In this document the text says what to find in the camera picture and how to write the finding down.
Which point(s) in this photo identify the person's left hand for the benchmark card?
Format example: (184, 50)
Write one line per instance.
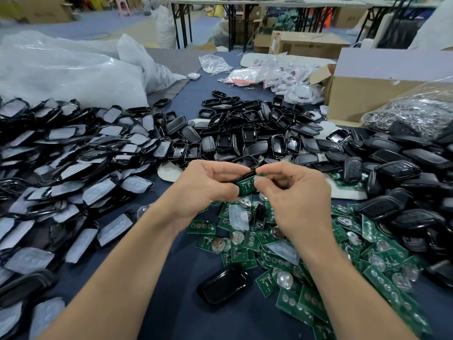
(205, 191)

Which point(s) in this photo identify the person's right hand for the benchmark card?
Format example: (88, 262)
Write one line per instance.
(301, 201)

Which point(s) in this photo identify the small green circuit board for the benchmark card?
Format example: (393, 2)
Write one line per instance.
(248, 186)

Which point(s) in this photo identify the pile of green circuit boards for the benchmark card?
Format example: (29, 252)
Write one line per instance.
(283, 258)

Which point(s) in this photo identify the pile of black shell halves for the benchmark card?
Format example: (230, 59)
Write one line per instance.
(262, 131)

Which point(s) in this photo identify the lone glossy black shell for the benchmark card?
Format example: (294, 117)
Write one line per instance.
(223, 285)

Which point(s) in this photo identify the pile of assembled black fobs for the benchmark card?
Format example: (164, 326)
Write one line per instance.
(410, 187)

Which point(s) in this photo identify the pile of shells with pads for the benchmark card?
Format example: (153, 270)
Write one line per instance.
(67, 180)

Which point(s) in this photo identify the person's right forearm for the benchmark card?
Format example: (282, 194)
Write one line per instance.
(357, 297)

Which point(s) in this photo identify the person's left forearm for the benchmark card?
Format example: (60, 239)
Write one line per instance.
(110, 286)

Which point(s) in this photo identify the clear plastic film piece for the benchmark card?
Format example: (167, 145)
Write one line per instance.
(238, 218)

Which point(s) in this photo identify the small white object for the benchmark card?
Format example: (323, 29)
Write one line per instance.
(193, 75)

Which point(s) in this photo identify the clear bag with red label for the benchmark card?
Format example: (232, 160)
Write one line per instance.
(242, 76)

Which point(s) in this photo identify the heap of clear parts bags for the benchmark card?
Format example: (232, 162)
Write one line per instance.
(294, 81)

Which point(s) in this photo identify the small crumpled clear plastic bag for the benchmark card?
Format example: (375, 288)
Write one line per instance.
(215, 64)

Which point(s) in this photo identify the large open cardboard box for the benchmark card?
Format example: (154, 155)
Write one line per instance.
(371, 95)

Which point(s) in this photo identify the clear bag of metal parts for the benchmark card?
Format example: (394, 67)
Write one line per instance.
(421, 113)

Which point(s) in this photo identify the brown cardboard box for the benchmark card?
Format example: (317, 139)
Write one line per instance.
(310, 44)

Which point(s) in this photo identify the white sack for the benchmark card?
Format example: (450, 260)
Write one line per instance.
(166, 26)

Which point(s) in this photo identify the large white plastic bag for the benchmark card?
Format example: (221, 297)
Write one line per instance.
(67, 70)

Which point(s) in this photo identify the long white table top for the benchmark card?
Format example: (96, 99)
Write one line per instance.
(297, 1)

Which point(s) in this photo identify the pink plastic stool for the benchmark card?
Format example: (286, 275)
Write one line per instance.
(122, 5)

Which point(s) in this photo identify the tan cardboard box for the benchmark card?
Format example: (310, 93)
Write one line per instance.
(42, 9)

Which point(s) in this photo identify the black metal table frame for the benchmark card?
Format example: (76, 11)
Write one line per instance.
(185, 24)

